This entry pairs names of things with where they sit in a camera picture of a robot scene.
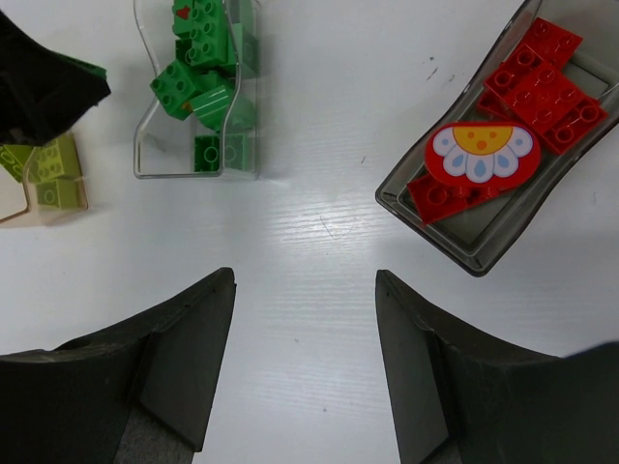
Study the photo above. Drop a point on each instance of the red flower printed lego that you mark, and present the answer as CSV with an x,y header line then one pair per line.
x,y
501,155

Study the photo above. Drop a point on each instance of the red lego brick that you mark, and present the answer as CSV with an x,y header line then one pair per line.
x,y
528,89
435,201

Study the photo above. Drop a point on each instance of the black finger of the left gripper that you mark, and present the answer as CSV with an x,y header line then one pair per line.
x,y
42,96

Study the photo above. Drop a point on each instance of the small green lego brick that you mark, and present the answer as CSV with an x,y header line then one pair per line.
x,y
211,157

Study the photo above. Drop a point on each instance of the lime green lego cube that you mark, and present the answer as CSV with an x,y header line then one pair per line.
x,y
14,158

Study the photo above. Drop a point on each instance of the grey transparent container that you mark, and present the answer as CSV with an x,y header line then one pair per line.
x,y
477,238

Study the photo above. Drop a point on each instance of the dark green lego cube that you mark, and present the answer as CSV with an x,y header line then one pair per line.
x,y
174,87

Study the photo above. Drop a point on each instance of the clear transparent container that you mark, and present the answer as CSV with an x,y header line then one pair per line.
x,y
163,146

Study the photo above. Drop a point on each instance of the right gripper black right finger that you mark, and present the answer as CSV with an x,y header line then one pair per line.
x,y
460,395

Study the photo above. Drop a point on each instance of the orange transparent container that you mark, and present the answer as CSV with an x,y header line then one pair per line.
x,y
19,207

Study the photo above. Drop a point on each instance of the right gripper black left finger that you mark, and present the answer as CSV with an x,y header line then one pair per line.
x,y
139,391

